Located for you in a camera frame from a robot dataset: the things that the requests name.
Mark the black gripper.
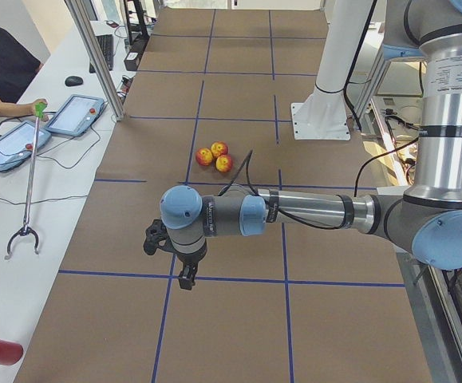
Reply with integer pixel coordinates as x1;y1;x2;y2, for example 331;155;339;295
172;239;207;290

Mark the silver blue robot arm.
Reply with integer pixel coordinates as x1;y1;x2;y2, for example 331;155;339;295
144;1;462;290

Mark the red yellow apple right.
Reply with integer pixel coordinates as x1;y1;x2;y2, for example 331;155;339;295
215;154;233;173

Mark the red yellow apple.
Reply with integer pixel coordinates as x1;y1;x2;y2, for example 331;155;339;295
210;141;229;158
215;154;233;173
195;148;214;166

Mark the red yellow apple left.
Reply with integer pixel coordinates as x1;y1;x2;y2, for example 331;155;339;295
195;148;214;166

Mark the red yellow apple top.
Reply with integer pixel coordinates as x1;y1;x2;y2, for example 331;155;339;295
210;141;229;158

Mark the far teach pendant tablet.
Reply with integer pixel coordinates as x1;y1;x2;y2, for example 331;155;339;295
44;94;105;136

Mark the teach pendant tablet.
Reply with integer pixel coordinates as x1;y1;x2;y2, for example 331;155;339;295
0;121;35;172
44;94;105;136

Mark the near teach pendant tablet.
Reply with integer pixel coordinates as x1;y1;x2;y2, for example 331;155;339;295
0;121;35;172

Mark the black box device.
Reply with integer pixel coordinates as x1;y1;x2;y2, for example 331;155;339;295
124;38;148;72

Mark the black computer mouse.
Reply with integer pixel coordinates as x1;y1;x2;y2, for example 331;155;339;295
65;76;84;87

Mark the black keyboard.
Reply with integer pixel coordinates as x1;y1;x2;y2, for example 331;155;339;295
96;34;114;71

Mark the person in black shirt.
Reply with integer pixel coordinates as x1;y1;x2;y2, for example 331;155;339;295
0;27;48;117

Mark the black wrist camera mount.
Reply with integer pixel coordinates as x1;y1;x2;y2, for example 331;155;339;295
143;219;174;255

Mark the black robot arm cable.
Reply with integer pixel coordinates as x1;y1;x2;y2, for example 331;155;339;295
218;149;421;231

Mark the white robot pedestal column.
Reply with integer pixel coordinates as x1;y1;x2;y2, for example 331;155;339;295
291;0;376;140

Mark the reacher grabber tool green handle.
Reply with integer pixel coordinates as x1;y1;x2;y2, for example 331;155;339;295
4;101;47;260

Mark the black pendant cable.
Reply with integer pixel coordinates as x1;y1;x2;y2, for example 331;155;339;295
0;115;101;205

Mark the aluminium side frame rail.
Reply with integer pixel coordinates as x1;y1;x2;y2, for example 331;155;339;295
396;251;462;382

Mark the aluminium frame post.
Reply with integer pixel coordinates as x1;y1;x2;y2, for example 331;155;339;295
65;0;124;121

